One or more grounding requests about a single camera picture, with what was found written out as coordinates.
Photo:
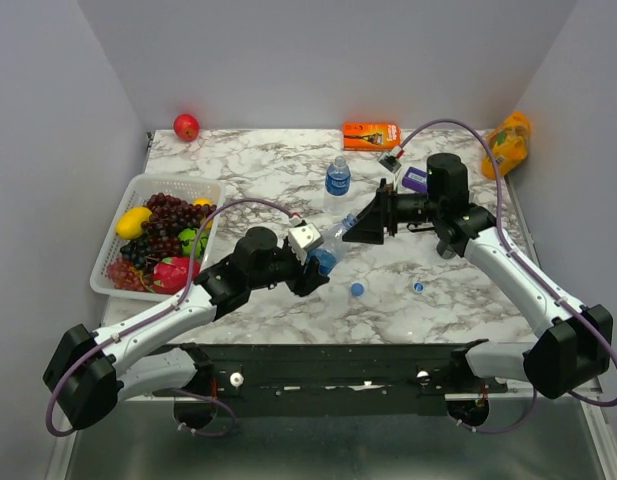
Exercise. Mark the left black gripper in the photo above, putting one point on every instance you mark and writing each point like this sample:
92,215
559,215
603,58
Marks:
302,284

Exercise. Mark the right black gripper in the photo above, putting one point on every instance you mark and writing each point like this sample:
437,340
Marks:
381,213

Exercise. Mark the clear bottle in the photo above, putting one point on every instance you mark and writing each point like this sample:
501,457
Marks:
336,185
334,248

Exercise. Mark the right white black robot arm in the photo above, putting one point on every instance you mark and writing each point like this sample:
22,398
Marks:
570,336

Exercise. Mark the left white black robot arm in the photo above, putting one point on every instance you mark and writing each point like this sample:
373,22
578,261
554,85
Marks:
91,372

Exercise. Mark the purple toothpaste box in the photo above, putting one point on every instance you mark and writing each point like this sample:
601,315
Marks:
415,180

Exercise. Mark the black drink can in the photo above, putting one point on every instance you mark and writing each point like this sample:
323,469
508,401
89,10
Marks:
445,250

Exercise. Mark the orange razor box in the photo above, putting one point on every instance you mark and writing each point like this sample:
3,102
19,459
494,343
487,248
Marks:
370,137

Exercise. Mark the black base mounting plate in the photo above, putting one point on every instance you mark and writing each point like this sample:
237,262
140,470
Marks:
275,380

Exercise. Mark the small yellow fruit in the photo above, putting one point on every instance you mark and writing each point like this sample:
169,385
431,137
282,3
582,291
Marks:
202,209

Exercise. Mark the red dragon fruit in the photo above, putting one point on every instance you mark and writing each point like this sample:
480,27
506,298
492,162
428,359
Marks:
170,275

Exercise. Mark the white plastic basket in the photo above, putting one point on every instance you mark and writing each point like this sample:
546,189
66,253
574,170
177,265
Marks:
135,195

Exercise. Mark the dark purple grape bunch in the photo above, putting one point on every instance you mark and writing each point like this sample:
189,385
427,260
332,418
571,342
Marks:
169,232

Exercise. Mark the orange snack bag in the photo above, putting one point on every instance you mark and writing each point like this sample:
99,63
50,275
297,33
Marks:
509,142

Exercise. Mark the red grape bunch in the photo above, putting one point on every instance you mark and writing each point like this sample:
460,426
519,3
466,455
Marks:
126,275

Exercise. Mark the yellow lemon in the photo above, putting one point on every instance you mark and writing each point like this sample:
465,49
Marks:
129,226

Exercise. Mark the red apple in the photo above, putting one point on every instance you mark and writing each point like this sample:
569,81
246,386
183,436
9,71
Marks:
186,127

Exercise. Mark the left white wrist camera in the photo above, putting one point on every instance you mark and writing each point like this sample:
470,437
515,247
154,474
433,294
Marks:
303,240

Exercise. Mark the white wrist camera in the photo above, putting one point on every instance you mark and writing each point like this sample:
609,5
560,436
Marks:
390,160
303,240

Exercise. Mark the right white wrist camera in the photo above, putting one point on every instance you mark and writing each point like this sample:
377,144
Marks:
390,160

